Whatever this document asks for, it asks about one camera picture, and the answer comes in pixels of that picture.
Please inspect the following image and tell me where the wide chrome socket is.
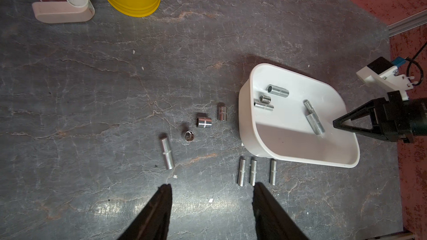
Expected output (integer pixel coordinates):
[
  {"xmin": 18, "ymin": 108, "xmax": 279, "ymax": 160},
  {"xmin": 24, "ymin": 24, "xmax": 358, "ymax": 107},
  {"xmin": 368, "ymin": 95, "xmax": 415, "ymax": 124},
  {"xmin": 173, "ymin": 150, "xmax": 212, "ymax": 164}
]
[{"xmin": 196, "ymin": 116, "xmax": 212, "ymax": 128}]

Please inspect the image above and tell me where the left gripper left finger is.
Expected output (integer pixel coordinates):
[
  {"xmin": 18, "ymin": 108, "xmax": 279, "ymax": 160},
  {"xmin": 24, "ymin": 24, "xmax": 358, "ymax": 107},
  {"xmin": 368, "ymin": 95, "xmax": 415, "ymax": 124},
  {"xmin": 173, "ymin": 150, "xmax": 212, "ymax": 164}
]
[{"xmin": 118, "ymin": 184, "xmax": 172, "ymax": 240}]

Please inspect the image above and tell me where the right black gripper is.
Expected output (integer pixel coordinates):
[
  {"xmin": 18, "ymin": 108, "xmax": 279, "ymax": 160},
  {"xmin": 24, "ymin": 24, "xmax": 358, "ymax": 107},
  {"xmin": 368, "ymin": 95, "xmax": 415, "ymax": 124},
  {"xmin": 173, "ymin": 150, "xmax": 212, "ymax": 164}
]
[{"xmin": 332, "ymin": 91, "xmax": 427, "ymax": 143}]

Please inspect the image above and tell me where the short chrome socket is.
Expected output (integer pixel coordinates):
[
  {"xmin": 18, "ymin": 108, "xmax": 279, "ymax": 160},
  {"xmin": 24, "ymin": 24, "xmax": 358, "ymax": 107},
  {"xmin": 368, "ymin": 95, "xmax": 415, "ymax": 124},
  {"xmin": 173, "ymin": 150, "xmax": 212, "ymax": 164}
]
[{"xmin": 218, "ymin": 106, "xmax": 228, "ymax": 121}]

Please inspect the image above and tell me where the thin chrome deep socket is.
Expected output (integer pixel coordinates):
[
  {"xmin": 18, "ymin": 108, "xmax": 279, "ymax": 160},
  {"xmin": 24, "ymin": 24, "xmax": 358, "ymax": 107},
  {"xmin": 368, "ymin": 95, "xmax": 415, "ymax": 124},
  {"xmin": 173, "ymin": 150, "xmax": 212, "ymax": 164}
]
[
  {"xmin": 270, "ymin": 159, "xmax": 277, "ymax": 186},
  {"xmin": 250, "ymin": 158, "xmax": 258, "ymax": 186},
  {"xmin": 237, "ymin": 158, "xmax": 246, "ymax": 187}
]

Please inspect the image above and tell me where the round chrome socket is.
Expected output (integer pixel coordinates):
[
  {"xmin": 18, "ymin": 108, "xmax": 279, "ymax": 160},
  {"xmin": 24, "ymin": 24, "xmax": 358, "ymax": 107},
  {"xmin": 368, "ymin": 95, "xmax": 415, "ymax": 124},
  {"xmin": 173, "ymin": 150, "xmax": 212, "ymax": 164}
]
[{"xmin": 183, "ymin": 130, "xmax": 195, "ymax": 142}]

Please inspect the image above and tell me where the long stepped chrome socket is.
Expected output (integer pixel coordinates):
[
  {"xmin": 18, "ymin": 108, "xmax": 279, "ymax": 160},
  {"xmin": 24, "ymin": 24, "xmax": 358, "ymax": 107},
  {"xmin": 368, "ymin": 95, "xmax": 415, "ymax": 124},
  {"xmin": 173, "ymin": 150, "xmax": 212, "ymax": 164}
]
[{"xmin": 161, "ymin": 137, "xmax": 175, "ymax": 170}]

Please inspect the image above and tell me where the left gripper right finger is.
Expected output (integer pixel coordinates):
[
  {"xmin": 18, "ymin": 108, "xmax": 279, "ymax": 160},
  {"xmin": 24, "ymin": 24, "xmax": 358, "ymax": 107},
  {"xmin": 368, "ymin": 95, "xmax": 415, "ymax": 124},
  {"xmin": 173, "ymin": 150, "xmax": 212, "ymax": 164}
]
[{"xmin": 252, "ymin": 182, "xmax": 308, "ymax": 240}]

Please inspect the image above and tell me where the white small stapler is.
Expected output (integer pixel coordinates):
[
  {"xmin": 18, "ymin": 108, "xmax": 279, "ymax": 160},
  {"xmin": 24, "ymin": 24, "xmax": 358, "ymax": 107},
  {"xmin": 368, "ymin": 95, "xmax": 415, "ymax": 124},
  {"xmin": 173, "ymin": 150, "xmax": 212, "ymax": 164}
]
[{"xmin": 32, "ymin": 0, "xmax": 95, "ymax": 24}]

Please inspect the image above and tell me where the chrome long socket in box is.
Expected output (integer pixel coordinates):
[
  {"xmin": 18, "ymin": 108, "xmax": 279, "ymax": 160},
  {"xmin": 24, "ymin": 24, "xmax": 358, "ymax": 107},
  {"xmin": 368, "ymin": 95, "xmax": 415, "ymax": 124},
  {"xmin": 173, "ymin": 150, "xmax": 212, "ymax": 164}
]
[{"xmin": 303, "ymin": 100, "xmax": 325, "ymax": 135}]

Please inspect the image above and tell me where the chrome socket box front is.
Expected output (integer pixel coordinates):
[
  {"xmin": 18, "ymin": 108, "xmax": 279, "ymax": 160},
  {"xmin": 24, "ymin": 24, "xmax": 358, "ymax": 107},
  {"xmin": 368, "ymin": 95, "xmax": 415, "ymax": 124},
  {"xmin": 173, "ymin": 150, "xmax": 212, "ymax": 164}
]
[{"xmin": 254, "ymin": 101, "xmax": 274, "ymax": 111}]

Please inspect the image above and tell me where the chrome deep socket in box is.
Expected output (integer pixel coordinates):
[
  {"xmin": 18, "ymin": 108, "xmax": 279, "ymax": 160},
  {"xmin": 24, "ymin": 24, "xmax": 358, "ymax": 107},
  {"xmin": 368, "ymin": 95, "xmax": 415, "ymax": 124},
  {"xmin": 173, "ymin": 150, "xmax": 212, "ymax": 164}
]
[{"xmin": 267, "ymin": 85, "xmax": 289, "ymax": 98}]

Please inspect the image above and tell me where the white plastic storage box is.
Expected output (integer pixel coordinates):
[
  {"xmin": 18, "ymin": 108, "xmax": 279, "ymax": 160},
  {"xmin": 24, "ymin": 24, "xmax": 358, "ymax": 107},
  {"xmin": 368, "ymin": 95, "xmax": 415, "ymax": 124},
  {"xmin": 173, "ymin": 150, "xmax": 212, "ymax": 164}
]
[{"xmin": 238, "ymin": 63, "xmax": 360, "ymax": 168}]

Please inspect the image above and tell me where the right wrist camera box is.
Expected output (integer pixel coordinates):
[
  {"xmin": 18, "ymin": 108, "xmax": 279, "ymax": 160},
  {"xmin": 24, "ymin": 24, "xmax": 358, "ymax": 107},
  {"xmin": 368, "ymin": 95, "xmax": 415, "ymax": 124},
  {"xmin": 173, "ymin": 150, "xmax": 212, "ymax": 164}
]
[{"xmin": 357, "ymin": 57, "xmax": 414, "ymax": 101}]

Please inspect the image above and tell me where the right aluminium corner post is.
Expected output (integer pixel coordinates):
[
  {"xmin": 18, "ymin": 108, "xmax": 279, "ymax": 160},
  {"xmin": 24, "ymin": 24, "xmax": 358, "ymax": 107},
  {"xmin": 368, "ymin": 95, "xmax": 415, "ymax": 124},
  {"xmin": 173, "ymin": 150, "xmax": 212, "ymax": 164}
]
[{"xmin": 388, "ymin": 17, "xmax": 427, "ymax": 37}]

